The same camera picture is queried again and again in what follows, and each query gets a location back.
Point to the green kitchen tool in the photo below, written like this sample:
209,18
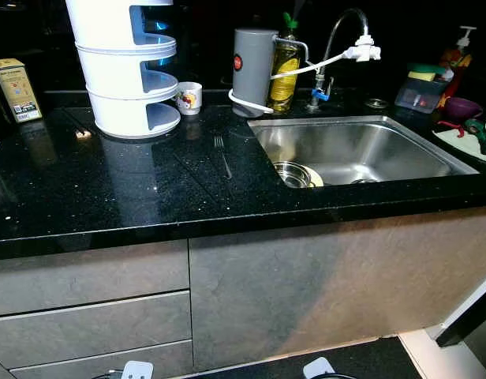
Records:
480,134

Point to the red kitchen tool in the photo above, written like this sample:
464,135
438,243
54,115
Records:
448,124

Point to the pale green cutting board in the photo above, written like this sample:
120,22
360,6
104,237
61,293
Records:
456,144

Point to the purple plastic bowl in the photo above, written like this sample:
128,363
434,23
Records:
462,107

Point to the clear plastic container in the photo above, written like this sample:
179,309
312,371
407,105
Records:
416,96

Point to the red pump soap bottle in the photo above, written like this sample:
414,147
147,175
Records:
456,63

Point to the stainless steel sink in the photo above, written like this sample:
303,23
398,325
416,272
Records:
369,146

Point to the yellow green sponge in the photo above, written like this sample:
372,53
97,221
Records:
428,73

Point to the round metal sink strainer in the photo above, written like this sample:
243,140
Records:
375,103

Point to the pale yellow plate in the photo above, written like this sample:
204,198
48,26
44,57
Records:
317,177

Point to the grey stone-look cabinet door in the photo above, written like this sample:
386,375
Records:
330,276

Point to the white faucet diverter head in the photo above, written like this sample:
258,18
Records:
361,51

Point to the chrome faucet with blue valve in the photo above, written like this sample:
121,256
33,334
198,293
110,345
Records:
320,93

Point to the steel bowl on yellow plate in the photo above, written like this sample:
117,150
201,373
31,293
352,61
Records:
290,174

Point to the yellow cooking oil bottle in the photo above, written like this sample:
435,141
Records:
285,75

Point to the grey cylindrical water filter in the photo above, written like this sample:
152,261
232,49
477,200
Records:
253,71

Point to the silver metal fork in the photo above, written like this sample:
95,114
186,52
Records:
222,154

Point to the white cartoon print mug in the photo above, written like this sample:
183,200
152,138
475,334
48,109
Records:
189,99

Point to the white tiered plastic rack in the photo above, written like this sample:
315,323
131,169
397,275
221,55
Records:
117,79

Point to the grey stone-look drawer front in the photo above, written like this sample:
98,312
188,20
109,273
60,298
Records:
93,332
109,365
85,276

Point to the yellow printed carton box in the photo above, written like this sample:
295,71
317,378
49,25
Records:
16,88

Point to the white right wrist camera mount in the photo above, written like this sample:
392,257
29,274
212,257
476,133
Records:
318,369

